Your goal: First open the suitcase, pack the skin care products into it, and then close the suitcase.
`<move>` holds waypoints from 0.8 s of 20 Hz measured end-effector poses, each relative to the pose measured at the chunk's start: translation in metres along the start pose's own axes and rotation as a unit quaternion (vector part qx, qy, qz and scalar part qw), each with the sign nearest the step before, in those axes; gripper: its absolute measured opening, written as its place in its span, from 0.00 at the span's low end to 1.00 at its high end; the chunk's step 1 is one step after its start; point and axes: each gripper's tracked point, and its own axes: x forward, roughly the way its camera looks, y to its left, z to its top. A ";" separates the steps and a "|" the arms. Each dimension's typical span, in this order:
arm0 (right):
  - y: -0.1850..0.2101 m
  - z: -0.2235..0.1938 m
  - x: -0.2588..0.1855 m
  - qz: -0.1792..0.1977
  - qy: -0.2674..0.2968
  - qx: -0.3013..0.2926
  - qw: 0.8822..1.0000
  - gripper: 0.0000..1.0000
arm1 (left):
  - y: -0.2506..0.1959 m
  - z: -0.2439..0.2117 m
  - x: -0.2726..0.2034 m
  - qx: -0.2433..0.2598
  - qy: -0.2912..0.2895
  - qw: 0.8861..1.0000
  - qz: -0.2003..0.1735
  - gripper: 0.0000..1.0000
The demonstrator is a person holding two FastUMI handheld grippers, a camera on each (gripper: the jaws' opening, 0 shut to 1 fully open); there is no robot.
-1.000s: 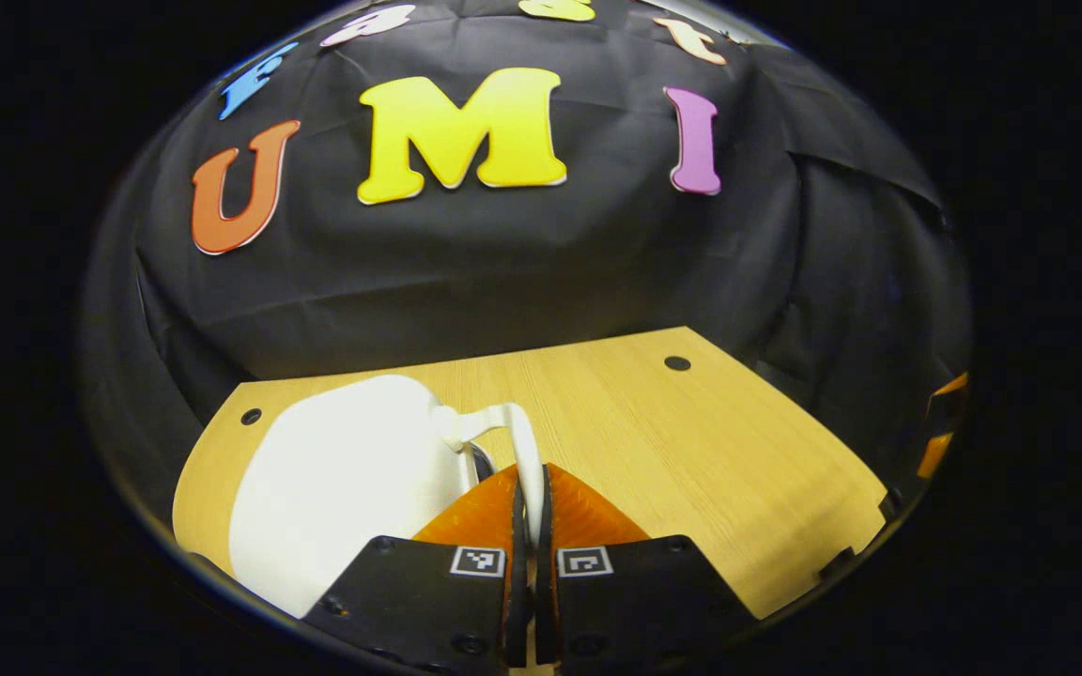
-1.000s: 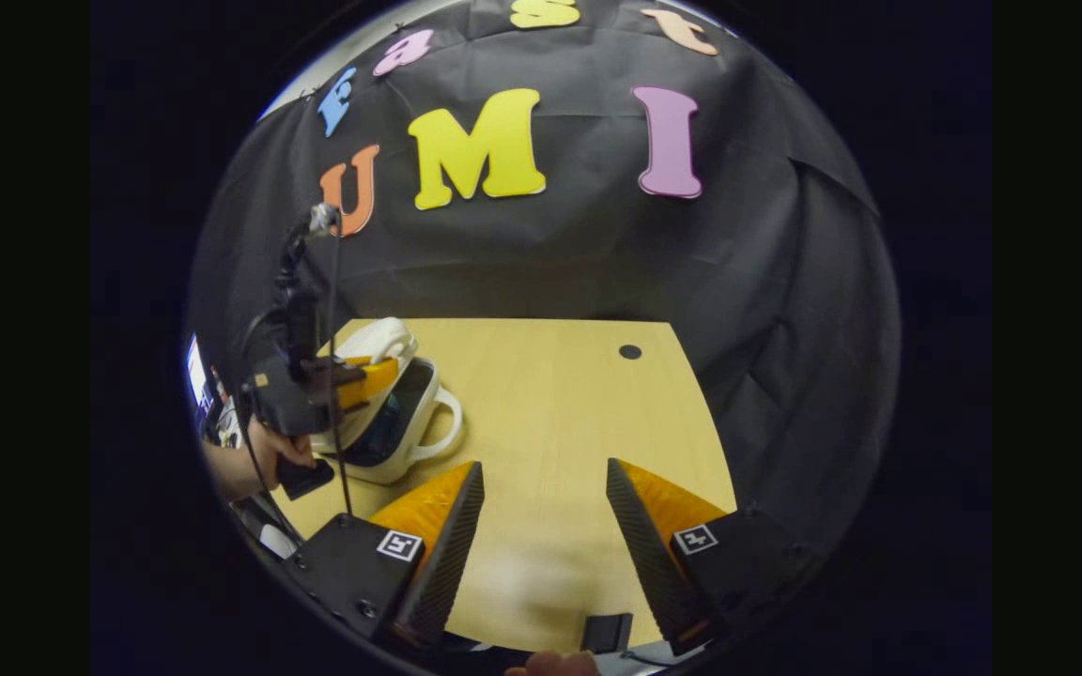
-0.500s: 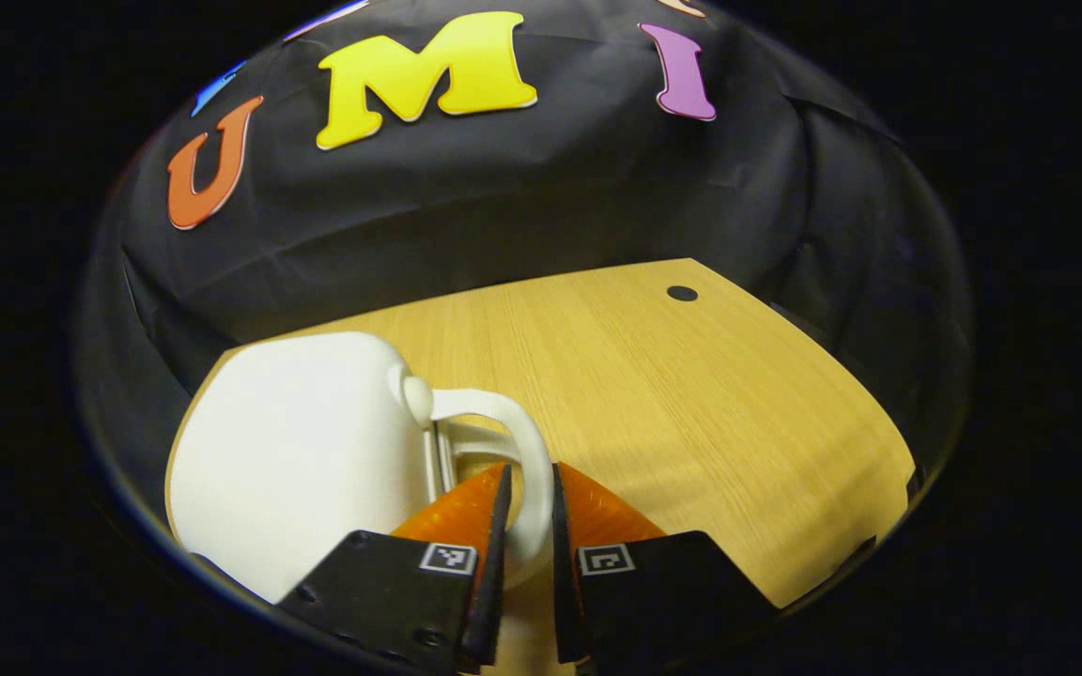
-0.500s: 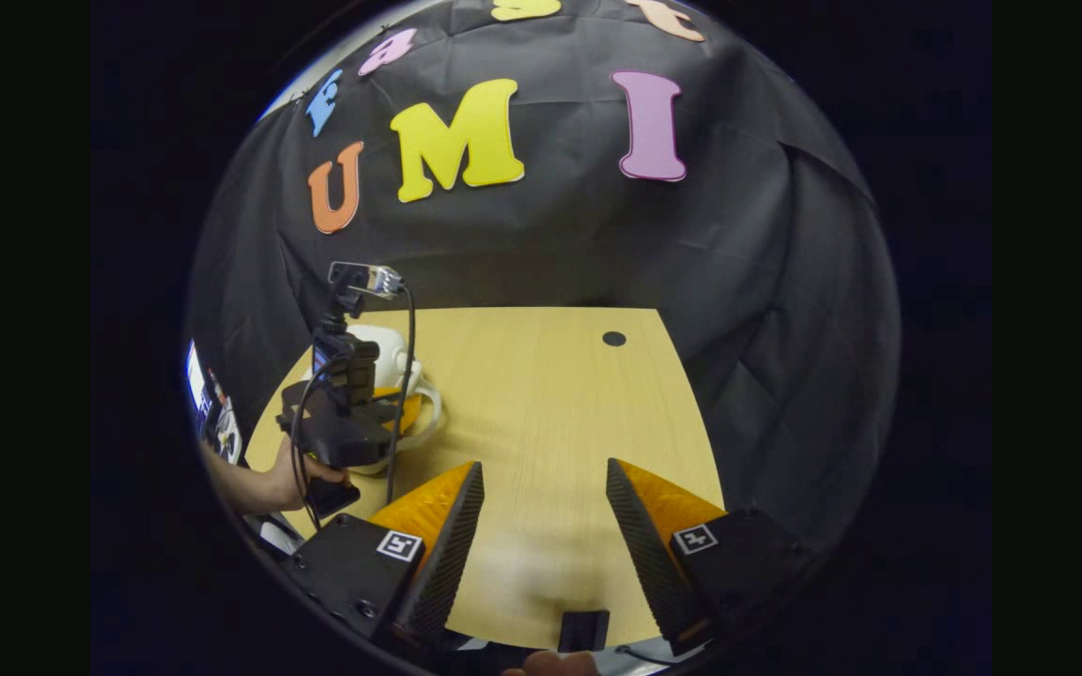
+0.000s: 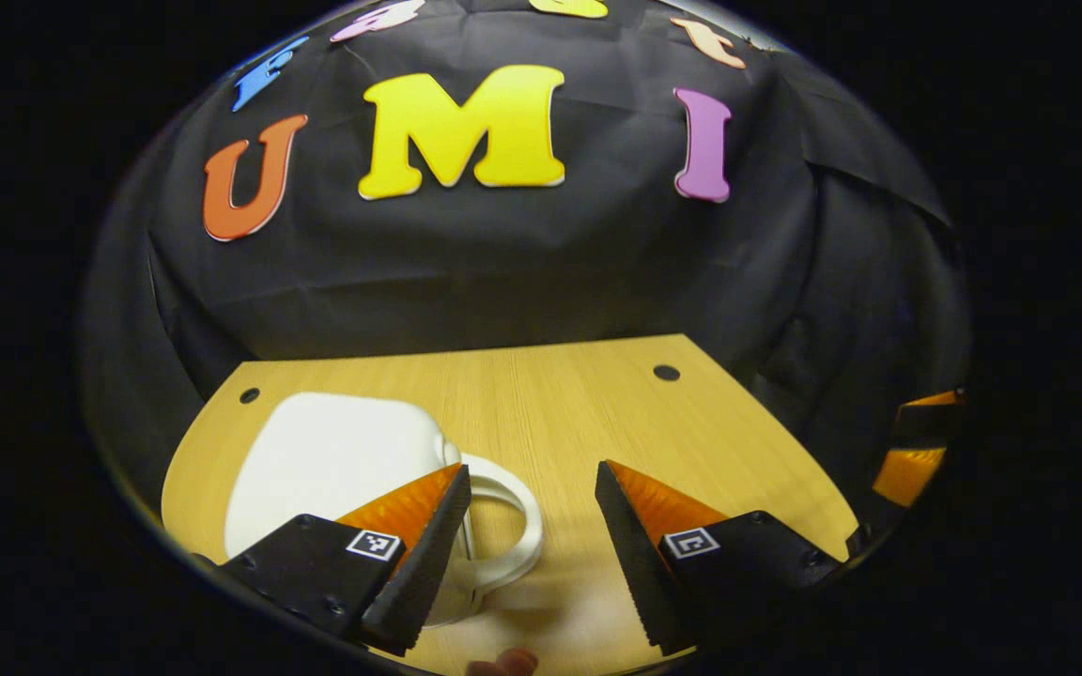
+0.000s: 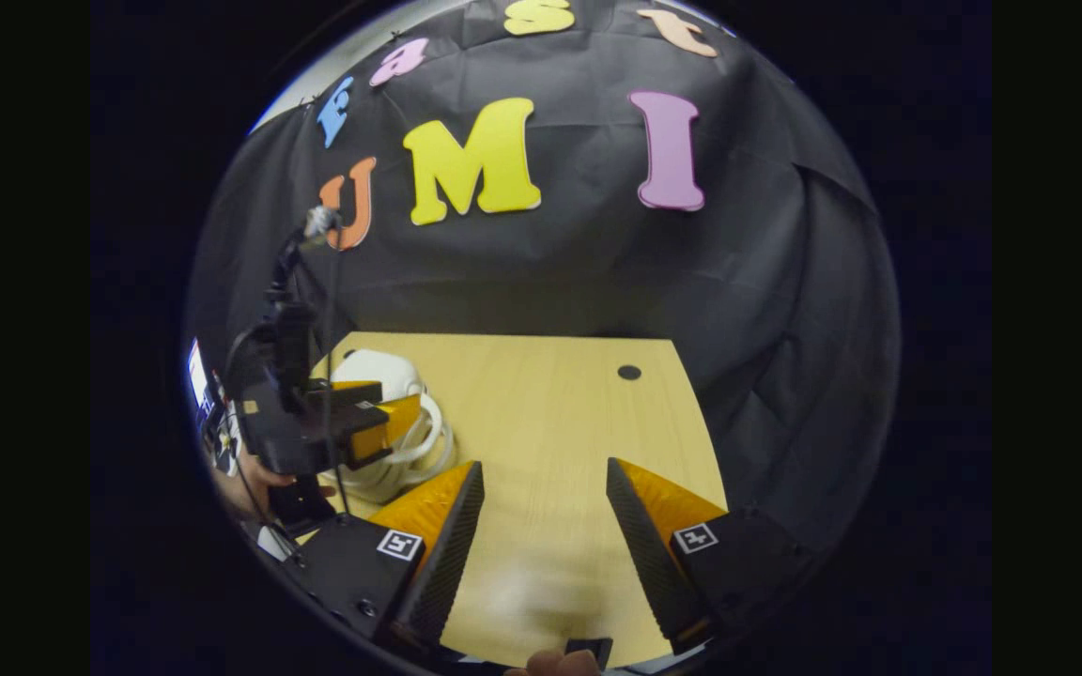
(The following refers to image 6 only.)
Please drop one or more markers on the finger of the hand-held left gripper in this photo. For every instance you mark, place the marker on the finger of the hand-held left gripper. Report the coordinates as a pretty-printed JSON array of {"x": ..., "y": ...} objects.
[
  {"x": 358, "y": 392},
  {"x": 391, "y": 422}
]

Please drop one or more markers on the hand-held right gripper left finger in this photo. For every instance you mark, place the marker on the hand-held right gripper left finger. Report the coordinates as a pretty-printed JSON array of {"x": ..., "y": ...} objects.
[{"x": 447, "y": 563}]

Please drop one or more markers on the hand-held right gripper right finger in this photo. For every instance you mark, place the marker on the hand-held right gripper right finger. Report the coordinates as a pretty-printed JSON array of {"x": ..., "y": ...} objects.
[{"x": 644, "y": 554}]

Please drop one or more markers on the white suitcase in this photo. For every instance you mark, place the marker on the white suitcase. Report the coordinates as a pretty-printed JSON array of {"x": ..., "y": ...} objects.
[{"x": 381, "y": 371}]

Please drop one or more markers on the white side desk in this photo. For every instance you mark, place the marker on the white side desk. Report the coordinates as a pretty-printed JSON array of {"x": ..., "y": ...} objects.
[{"x": 224, "y": 446}]

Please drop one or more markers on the computer monitor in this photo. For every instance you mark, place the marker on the computer monitor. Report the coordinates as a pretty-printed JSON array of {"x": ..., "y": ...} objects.
[{"x": 198, "y": 376}]

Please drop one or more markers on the black backdrop cloth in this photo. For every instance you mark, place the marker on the black backdrop cloth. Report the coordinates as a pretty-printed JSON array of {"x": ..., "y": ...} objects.
[{"x": 550, "y": 272}]

